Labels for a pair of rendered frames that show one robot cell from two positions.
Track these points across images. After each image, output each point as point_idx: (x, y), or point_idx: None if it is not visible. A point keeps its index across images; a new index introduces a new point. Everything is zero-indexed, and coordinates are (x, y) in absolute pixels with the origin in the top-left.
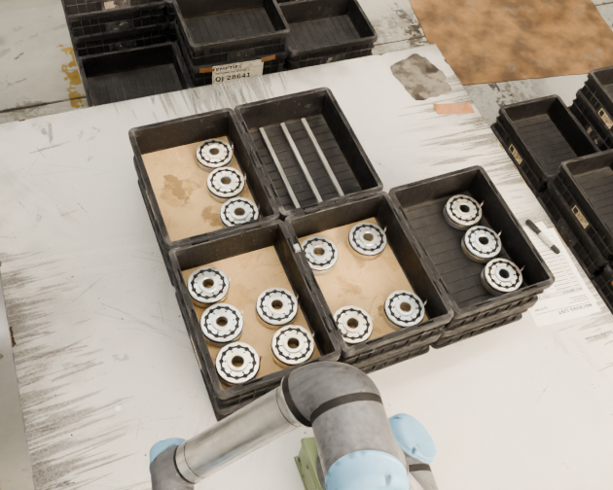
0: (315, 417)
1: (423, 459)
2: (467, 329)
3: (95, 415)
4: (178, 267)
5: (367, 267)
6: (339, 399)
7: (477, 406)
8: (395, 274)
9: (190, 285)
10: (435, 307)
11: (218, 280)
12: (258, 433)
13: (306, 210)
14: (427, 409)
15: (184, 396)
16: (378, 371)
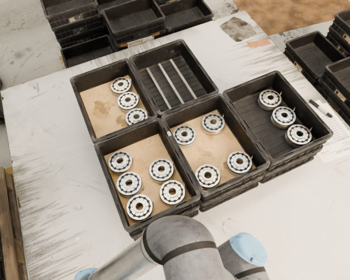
0: (163, 264)
1: (259, 264)
2: (280, 170)
3: (65, 244)
4: (99, 154)
5: (214, 140)
6: (178, 249)
7: (291, 216)
8: (232, 141)
9: (109, 163)
10: (258, 159)
11: (125, 158)
12: (131, 270)
13: (174, 110)
14: (261, 221)
15: (115, 227)
16: (228, 201)
